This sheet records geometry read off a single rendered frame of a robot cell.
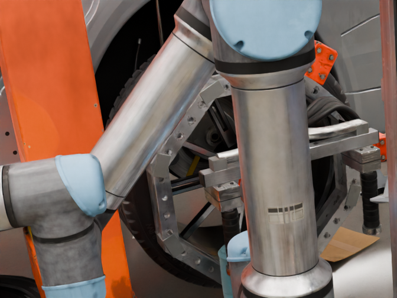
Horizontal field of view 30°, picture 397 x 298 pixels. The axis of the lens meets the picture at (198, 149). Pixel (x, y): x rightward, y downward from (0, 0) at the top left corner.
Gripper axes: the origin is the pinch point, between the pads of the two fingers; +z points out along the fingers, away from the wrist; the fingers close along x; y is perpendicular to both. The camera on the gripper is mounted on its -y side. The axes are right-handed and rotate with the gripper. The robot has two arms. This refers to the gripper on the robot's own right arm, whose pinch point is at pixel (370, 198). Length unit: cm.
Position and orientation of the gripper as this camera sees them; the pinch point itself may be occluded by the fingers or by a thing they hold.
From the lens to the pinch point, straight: 172.4
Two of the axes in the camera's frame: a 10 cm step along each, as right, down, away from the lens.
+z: -9.3, 2.2, -2.9
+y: -1.3, -9.4, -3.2
